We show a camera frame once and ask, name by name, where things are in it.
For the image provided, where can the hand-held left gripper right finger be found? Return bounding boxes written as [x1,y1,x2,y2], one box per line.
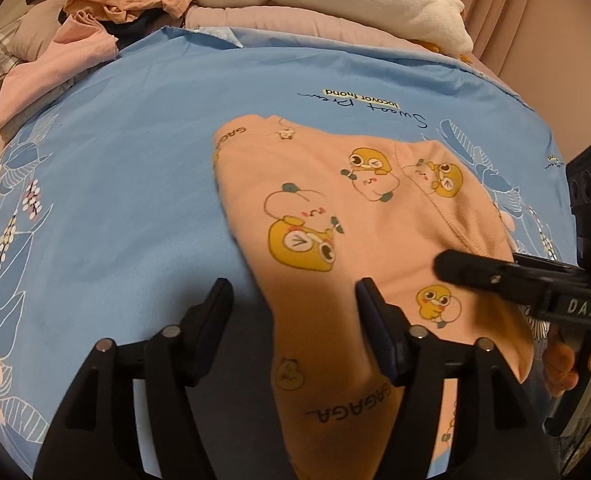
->
[355,277,561,480]

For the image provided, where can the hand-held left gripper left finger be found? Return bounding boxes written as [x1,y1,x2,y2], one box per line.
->
[33,277,235,480]

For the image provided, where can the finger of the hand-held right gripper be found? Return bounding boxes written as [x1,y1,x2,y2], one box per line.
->
[434,249,591,335]

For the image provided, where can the orange cartoon print garment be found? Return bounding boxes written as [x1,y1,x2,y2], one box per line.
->
[212,114,536,480]

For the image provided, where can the person's right hand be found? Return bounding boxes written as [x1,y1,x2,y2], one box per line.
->
[543,335,591,397]

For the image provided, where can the blue floral bed sheet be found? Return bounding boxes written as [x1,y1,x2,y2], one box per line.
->
[0,25,583,480]

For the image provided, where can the pink curtain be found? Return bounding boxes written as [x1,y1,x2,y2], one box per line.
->
[445,0,543,77]

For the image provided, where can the pink garment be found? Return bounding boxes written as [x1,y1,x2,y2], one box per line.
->
[0,10,120,134]

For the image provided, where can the dark cloth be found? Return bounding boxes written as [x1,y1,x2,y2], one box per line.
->
[100,7,167,50]

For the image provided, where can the pink quilt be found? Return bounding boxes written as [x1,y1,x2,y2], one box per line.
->
[184,5,479,63]

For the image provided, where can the black cable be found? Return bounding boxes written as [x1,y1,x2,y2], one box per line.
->
[560,377,591,476]

